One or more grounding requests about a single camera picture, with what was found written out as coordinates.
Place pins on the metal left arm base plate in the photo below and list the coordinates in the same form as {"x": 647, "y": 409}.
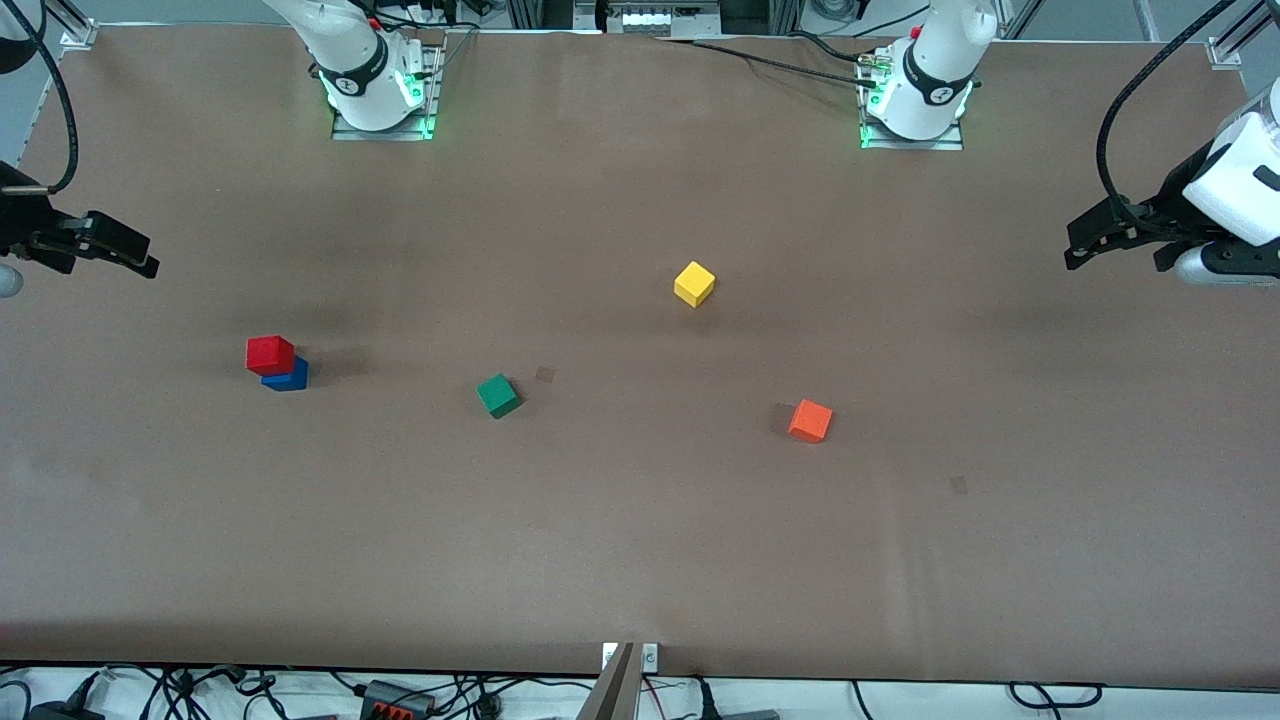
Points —
{"x": 945, "y": 145}

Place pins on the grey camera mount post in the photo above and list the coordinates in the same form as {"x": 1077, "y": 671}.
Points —
{"x": 615, "y": 690}

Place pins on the blue wooden cube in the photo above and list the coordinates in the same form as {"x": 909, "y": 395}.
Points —
{"x": 296, "y": 380}

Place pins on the orange black connector box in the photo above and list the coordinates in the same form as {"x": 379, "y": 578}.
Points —
{"x": 395, "y": 703}

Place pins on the black power adapter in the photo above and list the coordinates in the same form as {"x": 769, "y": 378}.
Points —
{"x": 65, "y": 712}

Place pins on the yellow wooden cube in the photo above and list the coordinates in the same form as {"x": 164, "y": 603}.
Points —
{"x": 694, "y": 284}

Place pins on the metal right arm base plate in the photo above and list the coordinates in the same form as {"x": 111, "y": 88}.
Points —
{"x": 350, "y": 133}

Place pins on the grey electronics box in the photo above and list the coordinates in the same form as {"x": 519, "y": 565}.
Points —
{"x": 650, "y": 18}

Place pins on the metal table corner bracket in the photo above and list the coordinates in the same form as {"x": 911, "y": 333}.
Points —
{"x": 80, "y": 35}
{"x": 1225, "y": 52}

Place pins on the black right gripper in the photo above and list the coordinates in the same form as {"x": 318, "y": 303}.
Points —
{"x": 28, "y": 232}

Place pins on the orange wooden cube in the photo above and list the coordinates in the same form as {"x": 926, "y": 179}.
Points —
{"x": 810, "y": 421}

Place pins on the red wooden cube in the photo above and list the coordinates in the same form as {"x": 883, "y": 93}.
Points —
{"x": 270, "y": 355}

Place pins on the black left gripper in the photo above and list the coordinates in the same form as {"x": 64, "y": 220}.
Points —
{"x": 1159, "y": 211}

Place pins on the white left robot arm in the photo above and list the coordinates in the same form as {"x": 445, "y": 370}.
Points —
{"x": 930, "y": 90}

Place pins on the green wooden cube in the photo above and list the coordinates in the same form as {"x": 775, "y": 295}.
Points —
{"x": 498, "y": 396}

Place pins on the white mounting bracket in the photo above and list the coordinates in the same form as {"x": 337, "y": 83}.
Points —
{"x": 609, "y": 656}
{"x": 650, "y": 656}

